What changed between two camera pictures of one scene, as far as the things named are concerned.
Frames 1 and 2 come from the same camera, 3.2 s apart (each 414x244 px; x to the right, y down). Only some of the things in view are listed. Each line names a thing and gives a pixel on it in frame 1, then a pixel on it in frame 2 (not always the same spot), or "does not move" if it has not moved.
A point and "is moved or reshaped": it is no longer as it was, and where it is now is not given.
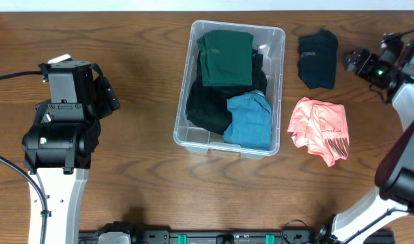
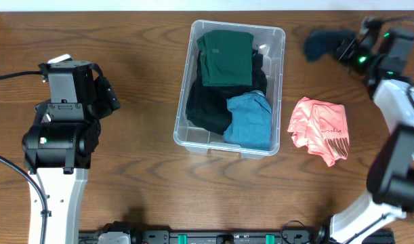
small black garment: (317, 57) is moved or reshaped
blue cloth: (250, 127) does not move
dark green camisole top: (225, 57) does not move
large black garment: (207, 105) does not move
